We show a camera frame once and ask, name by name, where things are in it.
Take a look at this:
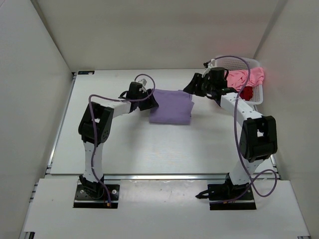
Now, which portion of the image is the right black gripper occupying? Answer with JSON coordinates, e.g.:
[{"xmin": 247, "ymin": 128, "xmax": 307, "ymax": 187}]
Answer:
[{"xmin": 185, "ymin": 74, "xmax": 217, "ymax": 98}]

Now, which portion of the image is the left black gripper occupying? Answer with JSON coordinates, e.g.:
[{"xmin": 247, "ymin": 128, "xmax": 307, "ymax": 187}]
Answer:
[{"xmin": 136, "ymin": 89, "xmax": 159, "ymax": 111}]

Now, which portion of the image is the purple t shirt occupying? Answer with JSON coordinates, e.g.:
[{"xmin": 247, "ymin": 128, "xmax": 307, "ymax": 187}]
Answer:
[{"xmin": 149, "ymin": 89, "xmax": 194, "ymax": 125}]

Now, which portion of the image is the pink t shirt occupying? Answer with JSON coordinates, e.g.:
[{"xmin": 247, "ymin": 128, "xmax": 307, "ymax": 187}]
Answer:
[{"xmin": 226, "ymin": 67, "xmax": 265, "ymax": 91}]

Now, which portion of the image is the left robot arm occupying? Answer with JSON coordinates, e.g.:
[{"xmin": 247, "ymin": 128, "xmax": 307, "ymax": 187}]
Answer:
[{"xmin": 78, "ymin": 79, "xmax": 159, "ymax": 199}]

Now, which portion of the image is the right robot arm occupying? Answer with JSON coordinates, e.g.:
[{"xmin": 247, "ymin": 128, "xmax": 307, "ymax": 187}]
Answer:
[{"xmin": 184, "ymin": 67, "xmax": 278, "ymax": 199}]

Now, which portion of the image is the white plastic laundry basket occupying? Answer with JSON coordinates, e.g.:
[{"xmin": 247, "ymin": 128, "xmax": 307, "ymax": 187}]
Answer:
[{"xmin": 214, "ymin": 56, "xmax": 263, "ymax": 105}]

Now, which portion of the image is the red t shirt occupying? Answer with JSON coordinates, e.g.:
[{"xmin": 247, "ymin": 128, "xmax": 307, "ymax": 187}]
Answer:
[{"xmin": 240, "ymin": 86, "xmax": 253, "ymax": 101}]

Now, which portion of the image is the dark label sticker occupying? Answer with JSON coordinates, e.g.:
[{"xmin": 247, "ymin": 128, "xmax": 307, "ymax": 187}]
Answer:
[{"xmin": 77, "ymin": 70, "xmax": 95, "ymax": 75}]

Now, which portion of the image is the aluminium rail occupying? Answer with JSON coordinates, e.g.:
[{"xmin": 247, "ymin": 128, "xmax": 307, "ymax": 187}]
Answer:
[{"xmin": 104, "ymin": 174, "xmax": 226, "ymax": 180}]

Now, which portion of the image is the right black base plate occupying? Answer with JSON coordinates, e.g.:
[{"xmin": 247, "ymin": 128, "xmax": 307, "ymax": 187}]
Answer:
[{"xmin": 195, "ymin": 183, "xmax": 257, "ymax": 211}]

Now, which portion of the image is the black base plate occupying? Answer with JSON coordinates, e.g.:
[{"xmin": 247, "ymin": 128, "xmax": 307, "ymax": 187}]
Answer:
[
  {"xmin": 195, "ymin": 183, "xmax": 257, "ymax": 211},
  {"xmin": 73, "ymin": 184, "xmax": 120, "ymax": 209}
]

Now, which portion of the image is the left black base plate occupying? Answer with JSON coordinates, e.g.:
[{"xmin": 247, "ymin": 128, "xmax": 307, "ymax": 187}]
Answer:
[{"xmin": 73, "ymin": 184, "xmax": 120, "ymax": 209}]

